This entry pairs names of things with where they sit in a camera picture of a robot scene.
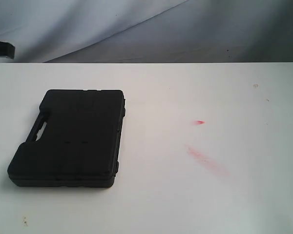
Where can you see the grey backdrop cloth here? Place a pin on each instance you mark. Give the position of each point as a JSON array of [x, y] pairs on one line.
[[148, 31]]

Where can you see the black plastic tool case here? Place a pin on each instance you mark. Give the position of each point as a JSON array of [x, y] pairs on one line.
[[74, 141]]

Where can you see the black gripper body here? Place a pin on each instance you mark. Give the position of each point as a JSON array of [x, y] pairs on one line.
[[7, 50]]

